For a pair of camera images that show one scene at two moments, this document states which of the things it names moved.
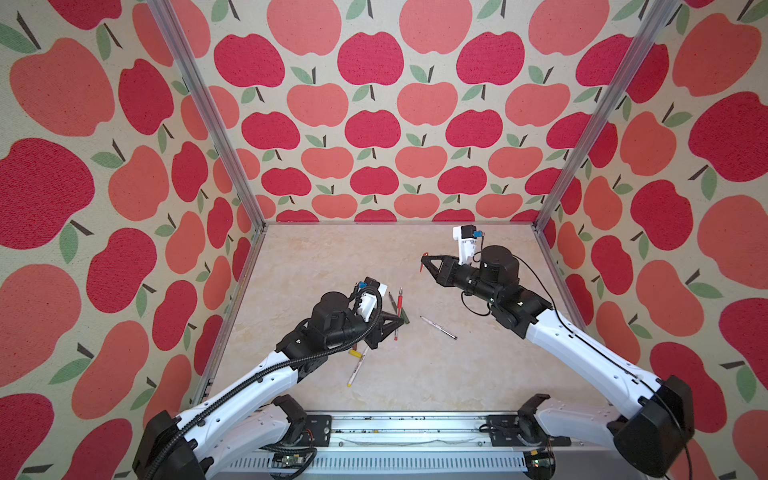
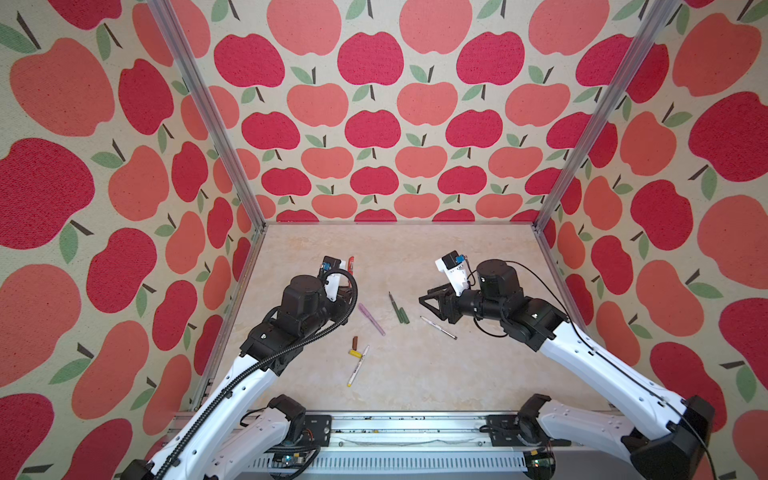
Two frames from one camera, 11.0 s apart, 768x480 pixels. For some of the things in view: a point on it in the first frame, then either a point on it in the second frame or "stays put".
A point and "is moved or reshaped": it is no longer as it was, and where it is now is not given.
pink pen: [393, 301] is moved or reshaped
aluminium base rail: [576, 443] stays put
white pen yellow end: [357, 368] stays put
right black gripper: [449, 268] → [446, 299]
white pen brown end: [439, 328] stays put
